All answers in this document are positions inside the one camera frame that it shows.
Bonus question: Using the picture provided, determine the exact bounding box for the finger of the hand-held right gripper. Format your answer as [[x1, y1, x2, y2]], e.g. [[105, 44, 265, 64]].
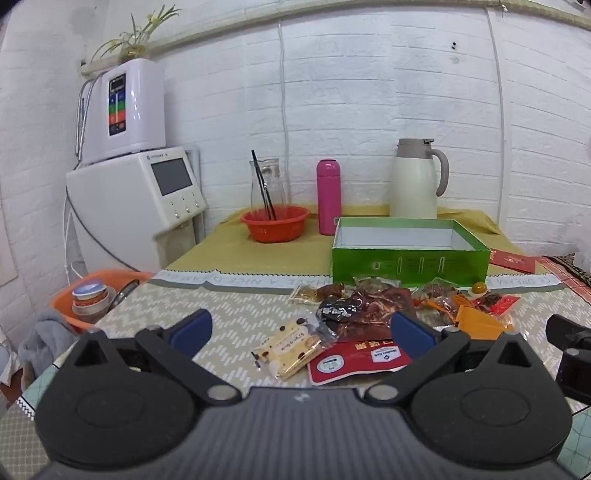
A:
[[545, 314, 591, 354]]

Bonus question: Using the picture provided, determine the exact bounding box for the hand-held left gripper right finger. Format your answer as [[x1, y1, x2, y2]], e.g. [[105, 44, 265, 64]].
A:
[[363, 310, 550, 406]]

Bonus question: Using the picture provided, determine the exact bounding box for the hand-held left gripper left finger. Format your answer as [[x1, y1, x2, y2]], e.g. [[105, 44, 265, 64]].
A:
[[64, 308, 242, 408]]

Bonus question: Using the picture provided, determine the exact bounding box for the dark red meat packet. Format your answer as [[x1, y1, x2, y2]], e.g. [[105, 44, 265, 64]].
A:
[[323, 276, 417, 344]]

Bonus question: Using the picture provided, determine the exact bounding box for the green cardboard box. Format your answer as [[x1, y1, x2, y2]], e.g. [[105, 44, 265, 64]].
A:
[[331, 217, 491, 288]]

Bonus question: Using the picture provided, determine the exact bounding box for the small brown snack packet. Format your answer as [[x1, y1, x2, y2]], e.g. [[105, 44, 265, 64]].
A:
[[290, 282, 347, 305]]

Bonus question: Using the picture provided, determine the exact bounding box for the white biscuit snack packet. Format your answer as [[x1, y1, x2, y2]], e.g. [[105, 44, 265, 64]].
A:
[[250, 318, 333, 381]]

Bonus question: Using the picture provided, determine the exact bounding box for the grey zigzag tablecloth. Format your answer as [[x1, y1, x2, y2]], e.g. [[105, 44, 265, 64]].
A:
[[0, 270, 591, 467]]

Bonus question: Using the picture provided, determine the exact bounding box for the brown snack in clear wrapper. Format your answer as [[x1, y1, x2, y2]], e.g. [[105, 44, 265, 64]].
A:
[[413, 277, 458, 306]]

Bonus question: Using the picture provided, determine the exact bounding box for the plaid blanket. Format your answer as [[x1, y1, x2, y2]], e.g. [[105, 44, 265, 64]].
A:
[[538, 253, 591, 301]]

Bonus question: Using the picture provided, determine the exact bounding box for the teal checked table cover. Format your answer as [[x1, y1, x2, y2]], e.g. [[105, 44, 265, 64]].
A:
[[18, 364, 591, 474]]

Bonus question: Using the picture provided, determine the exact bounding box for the small red snack packet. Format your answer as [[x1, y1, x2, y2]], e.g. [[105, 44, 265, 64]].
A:
[[480, 293, 522, 317]]

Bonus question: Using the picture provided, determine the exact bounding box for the orange snack packet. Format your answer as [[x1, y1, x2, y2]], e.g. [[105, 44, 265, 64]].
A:
[[455, 305, 514, 340]]

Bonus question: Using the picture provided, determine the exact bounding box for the black snack packet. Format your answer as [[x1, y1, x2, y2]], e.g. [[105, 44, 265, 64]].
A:
[[316, 295, 365, 335]]

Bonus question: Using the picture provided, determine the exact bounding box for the metal utensil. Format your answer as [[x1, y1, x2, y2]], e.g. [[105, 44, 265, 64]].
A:
[[107, 279, 140, 315]]

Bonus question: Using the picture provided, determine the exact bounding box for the red envelope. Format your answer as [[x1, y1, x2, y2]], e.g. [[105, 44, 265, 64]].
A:
[[489, 248, 536, 274]]

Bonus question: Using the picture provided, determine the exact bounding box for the metal bowl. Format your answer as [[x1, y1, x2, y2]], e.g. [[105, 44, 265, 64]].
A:
[[73, 286, 118, 324]]

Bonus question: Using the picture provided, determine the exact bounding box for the blue rimmed small bowl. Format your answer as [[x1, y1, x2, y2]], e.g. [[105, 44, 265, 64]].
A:
[[71, 280, 108, 305]]

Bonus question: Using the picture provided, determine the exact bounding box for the yellow tablecloth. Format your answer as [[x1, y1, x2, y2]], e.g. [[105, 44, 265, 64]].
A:
[[164, 205, 515, 278]]

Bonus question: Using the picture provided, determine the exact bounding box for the red plastic basin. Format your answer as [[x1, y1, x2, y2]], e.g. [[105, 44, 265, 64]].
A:
[[240, 206, 311, 244]]

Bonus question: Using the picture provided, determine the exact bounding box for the orange plastic basin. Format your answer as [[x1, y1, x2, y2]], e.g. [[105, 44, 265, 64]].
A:
[[48, 270, 155, 333]]

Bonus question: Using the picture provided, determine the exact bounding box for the white water dispenser with screen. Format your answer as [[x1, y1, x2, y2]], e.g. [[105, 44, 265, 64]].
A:
[[65, 148, 208, 274]]

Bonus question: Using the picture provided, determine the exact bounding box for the grey cloth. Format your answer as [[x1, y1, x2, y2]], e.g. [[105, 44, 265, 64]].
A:
[[17, 308, 79, 374]]

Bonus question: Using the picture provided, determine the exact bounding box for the cream thermos jug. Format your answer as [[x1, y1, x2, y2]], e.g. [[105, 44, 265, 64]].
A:
[[389, 138, 450, 219]]

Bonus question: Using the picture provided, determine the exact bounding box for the black chopstick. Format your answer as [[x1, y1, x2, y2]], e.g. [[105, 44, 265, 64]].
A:
[[257, 167, 273, 220], [250, 150, 278, 221]]

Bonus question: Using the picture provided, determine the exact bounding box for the pink thermos bottle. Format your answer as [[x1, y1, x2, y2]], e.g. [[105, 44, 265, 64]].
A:
[[316, 159, 343, 236]]

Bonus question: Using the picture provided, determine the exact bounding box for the glass carafe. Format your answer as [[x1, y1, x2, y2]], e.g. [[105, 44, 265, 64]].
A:
[[249, 158, 293, 217]]

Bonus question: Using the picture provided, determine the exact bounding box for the white water ionizer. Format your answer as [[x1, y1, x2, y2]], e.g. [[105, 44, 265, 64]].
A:
[[76, 58, 167, 164]]

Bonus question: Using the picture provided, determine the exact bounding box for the potted green plant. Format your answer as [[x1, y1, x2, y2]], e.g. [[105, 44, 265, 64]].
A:
[[90, 4, 181, 65]]

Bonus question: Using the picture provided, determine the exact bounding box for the white wall pipe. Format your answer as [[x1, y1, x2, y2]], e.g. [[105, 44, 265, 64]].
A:
[[484, 8, 506, 224]]

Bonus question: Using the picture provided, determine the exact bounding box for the metal flexible hose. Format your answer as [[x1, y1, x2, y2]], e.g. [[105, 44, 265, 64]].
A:
[[74, 76, 100, 169]]

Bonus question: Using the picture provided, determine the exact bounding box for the white wall cable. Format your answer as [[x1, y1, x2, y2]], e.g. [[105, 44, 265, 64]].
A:
[[276, 21, 291, 217]]

